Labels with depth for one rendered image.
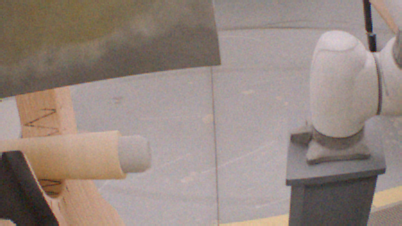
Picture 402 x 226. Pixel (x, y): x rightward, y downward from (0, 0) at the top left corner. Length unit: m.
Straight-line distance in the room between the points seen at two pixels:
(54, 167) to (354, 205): 1.02
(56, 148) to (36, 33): 0.21
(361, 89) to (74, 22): 1.03
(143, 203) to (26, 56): 2.14
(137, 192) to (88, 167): 1.99
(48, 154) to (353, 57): 0.87
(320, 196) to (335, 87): 0.27
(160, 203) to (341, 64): 1.32
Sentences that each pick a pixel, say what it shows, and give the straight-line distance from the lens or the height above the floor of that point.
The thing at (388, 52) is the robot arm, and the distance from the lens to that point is 1.17.
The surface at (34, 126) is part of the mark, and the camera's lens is 0.42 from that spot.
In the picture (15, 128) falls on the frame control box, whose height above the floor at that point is 1.12.
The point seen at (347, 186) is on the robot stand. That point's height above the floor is 0.65.
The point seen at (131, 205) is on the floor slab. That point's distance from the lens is 2.29.
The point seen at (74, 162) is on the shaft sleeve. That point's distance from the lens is 0.37.
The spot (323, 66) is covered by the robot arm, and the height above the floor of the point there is 0.92.
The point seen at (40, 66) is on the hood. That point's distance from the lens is 0.17.
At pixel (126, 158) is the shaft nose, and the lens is 0.36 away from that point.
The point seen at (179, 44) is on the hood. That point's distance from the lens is 0.16.
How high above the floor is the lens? 1.46
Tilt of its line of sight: 32 degrees down
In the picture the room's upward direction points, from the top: 7 degrees counter-clockwise
